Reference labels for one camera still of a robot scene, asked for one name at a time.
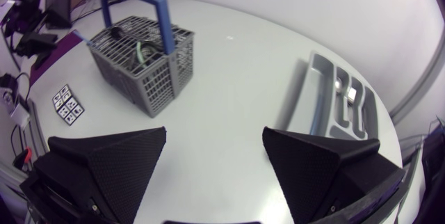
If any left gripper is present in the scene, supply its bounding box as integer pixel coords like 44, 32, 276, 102
14, 31, 59, 58

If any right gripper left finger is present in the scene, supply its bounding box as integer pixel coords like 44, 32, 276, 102
19, 126, 167, 224

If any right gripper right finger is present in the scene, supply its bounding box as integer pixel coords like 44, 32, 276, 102
262, 127, 406, 224

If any grey cutlery basket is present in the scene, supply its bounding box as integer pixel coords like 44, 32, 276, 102
85, 0, 195, 119

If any grey cutlery tray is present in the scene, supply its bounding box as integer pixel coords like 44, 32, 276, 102
288, 51, 380, 141

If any dark mat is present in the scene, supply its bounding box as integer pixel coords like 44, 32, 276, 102
29, 31, 84, 86

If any dark screen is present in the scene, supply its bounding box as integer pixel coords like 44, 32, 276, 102
44, 0, 74, 30

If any black-and-white patterned cube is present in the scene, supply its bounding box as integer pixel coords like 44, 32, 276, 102
51, 83, 86, 127

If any steel utensil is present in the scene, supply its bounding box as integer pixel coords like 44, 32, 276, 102
346, 86, 359, 104

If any blue-handled utensil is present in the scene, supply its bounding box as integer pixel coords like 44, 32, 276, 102
72, 31, 94, 47

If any black-handled utensil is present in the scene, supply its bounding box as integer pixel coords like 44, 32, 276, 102
108, 25, 123, 41

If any green-handled utensil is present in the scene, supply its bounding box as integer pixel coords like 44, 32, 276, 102
135, 41, 149, 69

